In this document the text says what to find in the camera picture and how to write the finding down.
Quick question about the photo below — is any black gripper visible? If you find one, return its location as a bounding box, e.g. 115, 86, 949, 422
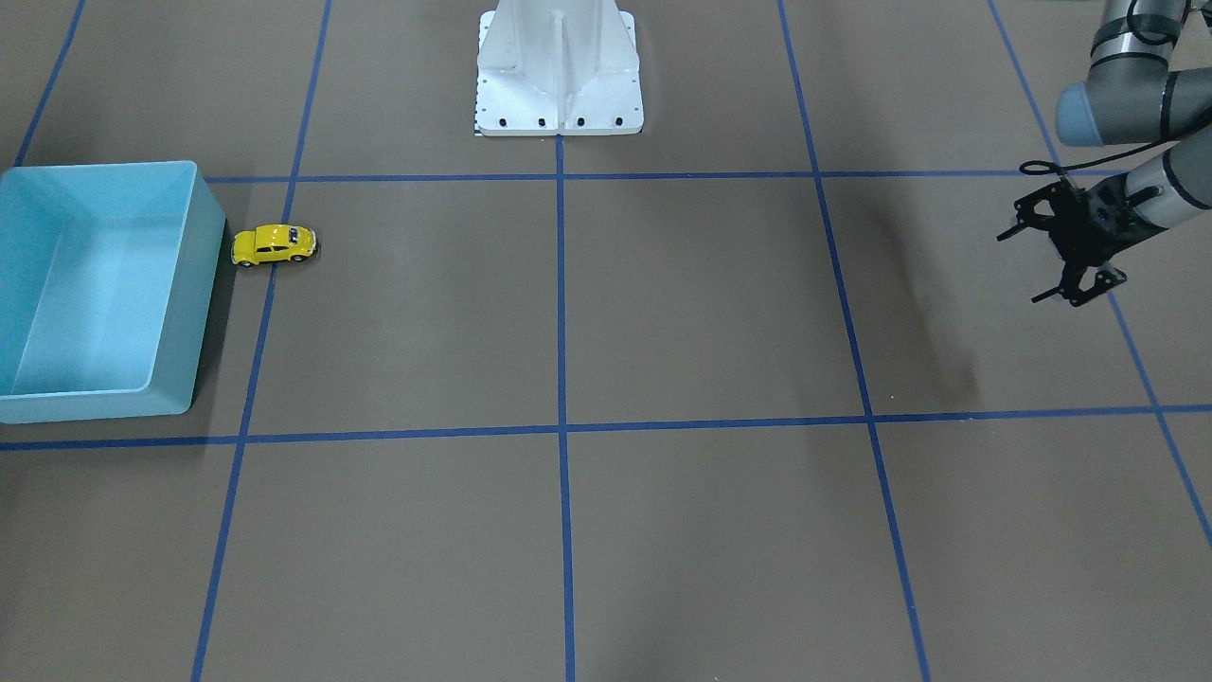
1030, 180, 1161, 308

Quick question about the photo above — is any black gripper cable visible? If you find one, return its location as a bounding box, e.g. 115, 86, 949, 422
1019, 0, 1194, 177

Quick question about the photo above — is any white camera pillar base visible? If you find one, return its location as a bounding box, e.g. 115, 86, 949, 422
473, 1, 645, 137

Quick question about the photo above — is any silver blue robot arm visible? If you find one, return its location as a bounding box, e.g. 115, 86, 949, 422
1014, 1, 1211, 306

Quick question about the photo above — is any yellow beetle toy car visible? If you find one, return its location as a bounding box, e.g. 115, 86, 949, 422
230, 224, 320, 268

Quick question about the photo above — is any light blue plastic bin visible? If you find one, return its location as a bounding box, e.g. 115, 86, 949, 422
1, 160, 225, 424

